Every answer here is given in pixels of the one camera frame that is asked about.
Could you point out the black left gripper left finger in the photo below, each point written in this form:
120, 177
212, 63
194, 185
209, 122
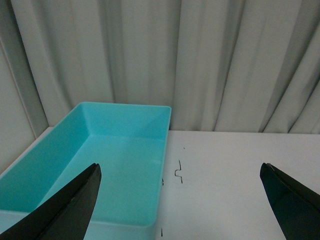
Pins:
64, 216

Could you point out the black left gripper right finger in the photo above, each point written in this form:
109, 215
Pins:
295, 206

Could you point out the turquoise plastic storage bin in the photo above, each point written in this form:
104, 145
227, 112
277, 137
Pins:
128, 142

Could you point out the grey pleated curtain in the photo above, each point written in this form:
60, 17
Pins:
221, 65

